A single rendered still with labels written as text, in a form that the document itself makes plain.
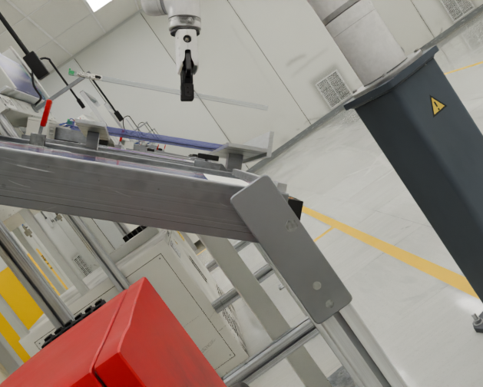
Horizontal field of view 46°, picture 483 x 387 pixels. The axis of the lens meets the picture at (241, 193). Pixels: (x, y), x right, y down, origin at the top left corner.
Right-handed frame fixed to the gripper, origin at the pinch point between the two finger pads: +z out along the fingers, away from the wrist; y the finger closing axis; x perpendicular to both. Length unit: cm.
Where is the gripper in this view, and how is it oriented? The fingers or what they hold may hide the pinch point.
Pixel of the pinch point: (186, 92)
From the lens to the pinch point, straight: 146.7
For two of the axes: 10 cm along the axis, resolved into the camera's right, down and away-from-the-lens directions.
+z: 0.3, 10.0, 0.0
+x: -9.8, 0.3, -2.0
